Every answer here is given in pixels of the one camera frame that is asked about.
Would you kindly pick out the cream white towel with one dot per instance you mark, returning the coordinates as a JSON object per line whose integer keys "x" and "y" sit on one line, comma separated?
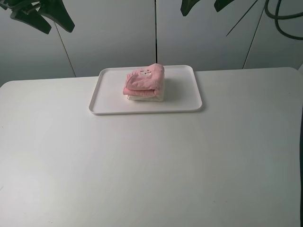
{"x": 158, "y": 98}

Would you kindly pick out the pink towel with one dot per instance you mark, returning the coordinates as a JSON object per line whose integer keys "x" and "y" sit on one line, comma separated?
{"x": 145, "y": 81}

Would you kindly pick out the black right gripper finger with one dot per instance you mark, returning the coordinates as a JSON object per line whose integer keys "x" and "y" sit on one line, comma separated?
{"x": 187, "y": 5}
{"x": 220, "y": 4}

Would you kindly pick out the white rectangular plastic tray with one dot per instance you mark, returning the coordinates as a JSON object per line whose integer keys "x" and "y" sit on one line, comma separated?
{"x": 181, "y": 93}

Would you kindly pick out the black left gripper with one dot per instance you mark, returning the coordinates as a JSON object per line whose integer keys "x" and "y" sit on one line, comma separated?
{"x": 25, "y": 11}

